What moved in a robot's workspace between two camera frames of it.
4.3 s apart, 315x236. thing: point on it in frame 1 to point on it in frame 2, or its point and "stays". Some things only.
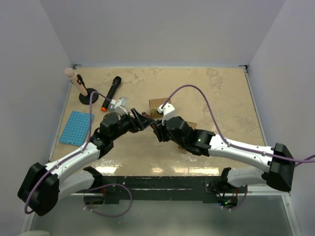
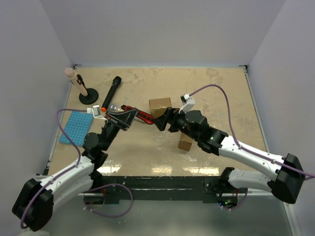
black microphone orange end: x=115 y=83 stays
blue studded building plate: x=77 y=130 stays
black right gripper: x=159 y=131 to x=161 y=122
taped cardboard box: x=155 y=104 stays
